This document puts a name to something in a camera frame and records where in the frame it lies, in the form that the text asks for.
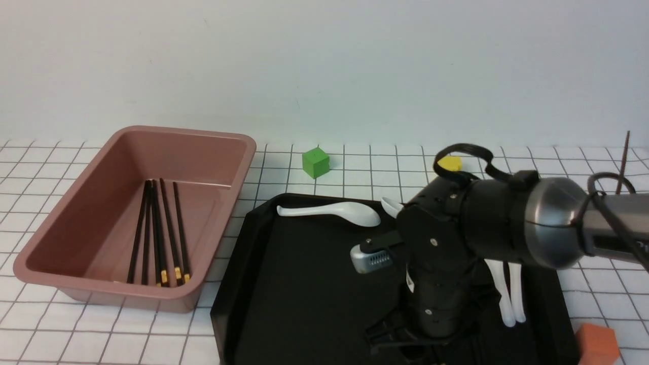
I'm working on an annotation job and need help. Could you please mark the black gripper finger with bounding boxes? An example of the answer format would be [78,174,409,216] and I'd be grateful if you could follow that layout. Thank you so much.
[365,309,424,355]

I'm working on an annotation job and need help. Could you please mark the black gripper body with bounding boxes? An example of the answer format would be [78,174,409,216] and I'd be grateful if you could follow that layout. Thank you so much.
[396,176,490,340]

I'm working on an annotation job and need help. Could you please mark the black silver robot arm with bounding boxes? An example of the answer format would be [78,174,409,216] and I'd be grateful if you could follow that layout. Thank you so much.
[366,170,647,364]

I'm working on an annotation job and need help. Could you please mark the white spoon upright left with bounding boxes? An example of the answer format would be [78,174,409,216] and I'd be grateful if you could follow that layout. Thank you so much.
[484,259,517,327]

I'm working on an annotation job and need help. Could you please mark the white spoon upright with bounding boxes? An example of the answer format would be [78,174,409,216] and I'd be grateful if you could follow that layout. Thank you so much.
[508,263,526,323]
[484,259,517,327]

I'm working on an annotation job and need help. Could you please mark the white spoon upright right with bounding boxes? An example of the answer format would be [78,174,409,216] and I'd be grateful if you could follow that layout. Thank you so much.
[508,263,526,323]

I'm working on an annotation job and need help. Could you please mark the white spoon lying sideways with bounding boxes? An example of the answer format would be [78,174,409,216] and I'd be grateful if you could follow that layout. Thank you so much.
[381,197,404,220]

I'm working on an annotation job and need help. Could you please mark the white spoon far left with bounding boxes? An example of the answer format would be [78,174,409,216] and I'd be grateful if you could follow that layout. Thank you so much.
[276,201,382,227]

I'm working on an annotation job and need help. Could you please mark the black plastic tray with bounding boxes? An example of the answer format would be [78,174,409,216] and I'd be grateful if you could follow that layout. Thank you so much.
[210,193,580,364]

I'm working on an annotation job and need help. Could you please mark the yellow cube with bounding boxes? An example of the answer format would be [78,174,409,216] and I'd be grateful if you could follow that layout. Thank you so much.
[437,156,463,172]

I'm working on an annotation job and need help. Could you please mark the orange cube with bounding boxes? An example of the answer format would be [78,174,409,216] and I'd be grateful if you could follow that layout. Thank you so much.
[575,323,621,364]

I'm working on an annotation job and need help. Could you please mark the green cube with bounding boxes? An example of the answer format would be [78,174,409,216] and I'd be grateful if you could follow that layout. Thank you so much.
[302,147,331,179]

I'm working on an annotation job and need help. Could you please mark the black chopstick yellow tip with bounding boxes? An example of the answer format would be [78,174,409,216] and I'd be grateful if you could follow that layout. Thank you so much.
[159,178,183,286]
[151,179,169,288]
[172,181,192,284]

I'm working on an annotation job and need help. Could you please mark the dark thin rod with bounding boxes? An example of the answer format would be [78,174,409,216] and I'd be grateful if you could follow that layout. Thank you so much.
[615,131,630,195]

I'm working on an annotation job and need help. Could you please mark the black chopstick in bin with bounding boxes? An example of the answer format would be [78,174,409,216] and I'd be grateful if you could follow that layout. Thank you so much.
[141,180,151,285]
[127,180,151,284]

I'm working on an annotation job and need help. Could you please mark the black chopstick in bin leftmost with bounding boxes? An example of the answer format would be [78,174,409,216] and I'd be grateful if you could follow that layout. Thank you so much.
[127,180,151,284]

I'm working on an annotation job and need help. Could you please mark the pink rectangular plastic bin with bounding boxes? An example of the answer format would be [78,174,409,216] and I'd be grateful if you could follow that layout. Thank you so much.
[13,126,257,313]

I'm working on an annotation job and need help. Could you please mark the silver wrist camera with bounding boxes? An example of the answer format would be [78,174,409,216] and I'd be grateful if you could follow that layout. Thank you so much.
[350,230,403,274]

